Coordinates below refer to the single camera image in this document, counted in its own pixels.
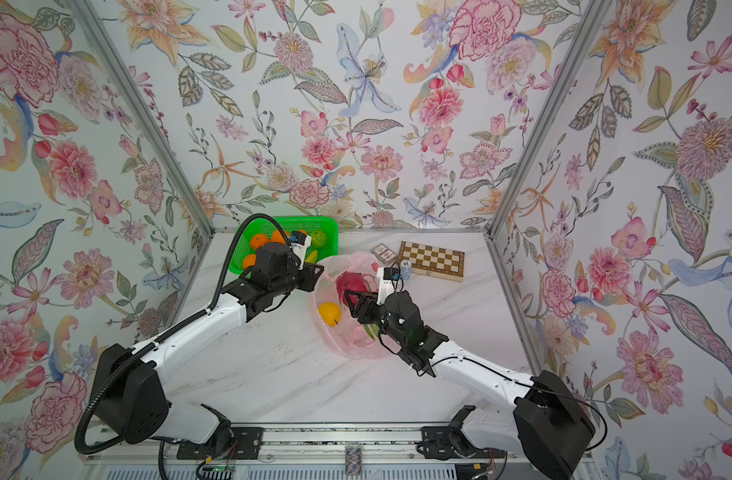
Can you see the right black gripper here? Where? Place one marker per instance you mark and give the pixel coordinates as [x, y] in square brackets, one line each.
[369, 306]

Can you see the yellow lemon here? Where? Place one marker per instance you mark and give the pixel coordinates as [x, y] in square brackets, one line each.
[330, 313]

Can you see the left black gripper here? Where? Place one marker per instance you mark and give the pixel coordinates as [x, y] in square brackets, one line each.
[309, 276]

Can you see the orange fruit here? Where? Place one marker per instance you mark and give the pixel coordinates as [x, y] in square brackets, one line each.
[279, 237]
[257, 241]
[249, 261]

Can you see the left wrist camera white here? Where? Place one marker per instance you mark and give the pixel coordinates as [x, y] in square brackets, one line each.
[300, 243]

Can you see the yellow banana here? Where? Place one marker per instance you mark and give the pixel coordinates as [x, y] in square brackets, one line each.
[313, 257]

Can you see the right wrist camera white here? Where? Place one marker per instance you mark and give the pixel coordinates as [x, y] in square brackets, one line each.
[389, 281]

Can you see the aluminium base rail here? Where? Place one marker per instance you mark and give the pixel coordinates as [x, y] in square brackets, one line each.
[326, 443]

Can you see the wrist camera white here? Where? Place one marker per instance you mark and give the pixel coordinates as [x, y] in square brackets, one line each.
[300, 243]
[389, 281]

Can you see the wooden chessboard box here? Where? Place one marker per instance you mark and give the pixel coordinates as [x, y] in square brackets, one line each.
[433, 261]

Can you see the pink plastic bag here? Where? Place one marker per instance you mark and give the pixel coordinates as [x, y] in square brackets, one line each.
[349, 339]

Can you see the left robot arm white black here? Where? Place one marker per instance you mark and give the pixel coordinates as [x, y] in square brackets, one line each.
[128, 394]

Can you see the blue poker chip stack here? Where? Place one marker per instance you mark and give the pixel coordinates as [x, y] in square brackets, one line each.
[405, 269]

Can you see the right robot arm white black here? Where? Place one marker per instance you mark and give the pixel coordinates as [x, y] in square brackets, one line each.
[534, 416]

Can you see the playing card deck box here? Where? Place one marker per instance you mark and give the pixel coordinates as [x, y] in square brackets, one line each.
[384, 254]

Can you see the small patterned tag on rail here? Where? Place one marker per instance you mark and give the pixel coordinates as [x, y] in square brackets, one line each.
[353, 460]

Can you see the red fruit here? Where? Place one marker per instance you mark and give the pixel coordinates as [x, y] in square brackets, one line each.
[348, 285]

